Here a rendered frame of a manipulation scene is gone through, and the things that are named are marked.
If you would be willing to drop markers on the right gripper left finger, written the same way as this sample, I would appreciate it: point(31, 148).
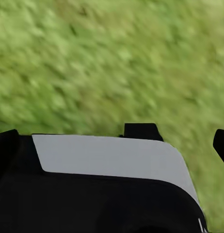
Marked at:
point(9, 146)

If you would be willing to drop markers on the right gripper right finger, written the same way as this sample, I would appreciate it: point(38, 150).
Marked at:
point(218, 143)

